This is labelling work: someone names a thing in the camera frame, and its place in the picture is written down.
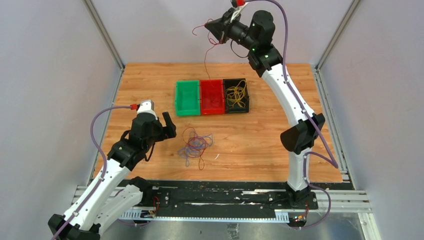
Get yellow cables in black bin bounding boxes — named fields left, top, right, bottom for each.
left=225, top=84, right=248, bottom=109

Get green plastic bin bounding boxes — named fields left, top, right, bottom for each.
left=174, top=80, right=201, bottom=117

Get aluminium frame post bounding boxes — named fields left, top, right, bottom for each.
left=315, top=0, right=362, bottom=72
left=82, top=0, right=125, bottom=72

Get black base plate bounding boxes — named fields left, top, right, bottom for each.
left=109, top=178, right=355, bottom=220

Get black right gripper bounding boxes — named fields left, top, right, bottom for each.
left=205, top=7, right=258, bottom=52

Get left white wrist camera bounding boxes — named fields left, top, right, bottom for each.
left=136, top=99, right=158, bottom=119

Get aluminium frame post left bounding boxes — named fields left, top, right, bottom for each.
left=82, top=0, right=125, bottom=72

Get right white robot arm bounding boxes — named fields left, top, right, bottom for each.
left=205, top=8, right=325, bottom=209

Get red plastic bin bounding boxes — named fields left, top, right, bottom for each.
left=199, top=79, right=225, bottom=116

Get black plastic bin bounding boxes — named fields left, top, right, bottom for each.
left=223, top=78, right=250, bottom=114

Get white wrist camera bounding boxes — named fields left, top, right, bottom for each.
left=136, top=99, right=158, bottom=119
left=230, top=0, right=248, bottom=22

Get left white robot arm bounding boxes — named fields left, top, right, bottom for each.
left=48, top=110, right=177, bottom=240

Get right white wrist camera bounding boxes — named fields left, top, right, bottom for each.
left=230, top=0, right=248, bottom=22

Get aluminium frame post right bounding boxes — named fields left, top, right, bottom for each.
left=315, top=0, right=362, bottom=72

